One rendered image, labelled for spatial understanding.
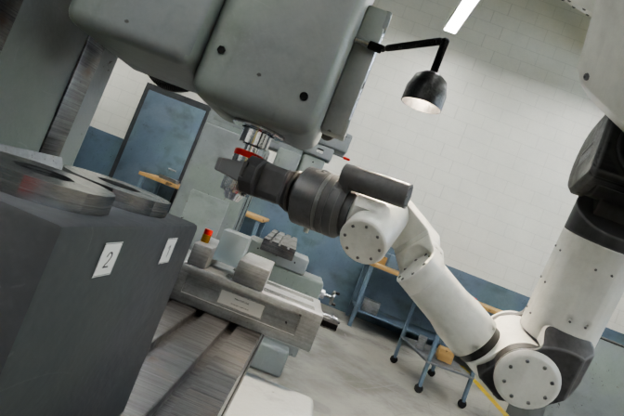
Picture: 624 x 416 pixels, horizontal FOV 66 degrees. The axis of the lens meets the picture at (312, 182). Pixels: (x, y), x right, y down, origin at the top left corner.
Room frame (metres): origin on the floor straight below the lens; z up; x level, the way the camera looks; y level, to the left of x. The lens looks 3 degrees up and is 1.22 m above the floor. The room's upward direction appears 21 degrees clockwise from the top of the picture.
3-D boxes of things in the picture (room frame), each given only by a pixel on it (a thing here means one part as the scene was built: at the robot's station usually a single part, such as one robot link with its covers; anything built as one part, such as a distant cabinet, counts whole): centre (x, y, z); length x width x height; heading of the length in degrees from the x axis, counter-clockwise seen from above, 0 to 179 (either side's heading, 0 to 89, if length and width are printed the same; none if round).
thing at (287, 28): (0.75, 0.11, 1.47); 0.21 x 0.19 x 0.32; 177
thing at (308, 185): (0.72, 0.02, 1.23); 0.13 x 0.12 x 0.10; 158
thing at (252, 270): (0.95, 0.04, 1.07); 0.15 x 0.06 x 0.04; 0
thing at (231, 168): (0.72, 0.12, 1.23); 0.06 x 0.02 x 0.03; 68
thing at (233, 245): (0.95, 0.10, 1.10); 0.06 x 0.05 x 0.06; 0
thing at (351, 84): (0.74, 0.00, 1.45); 0.04 x 0.04 x 0.21; 87
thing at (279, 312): (0.95, 0.07, 1.04); 0.35 x 0.15 x 0.11; 90
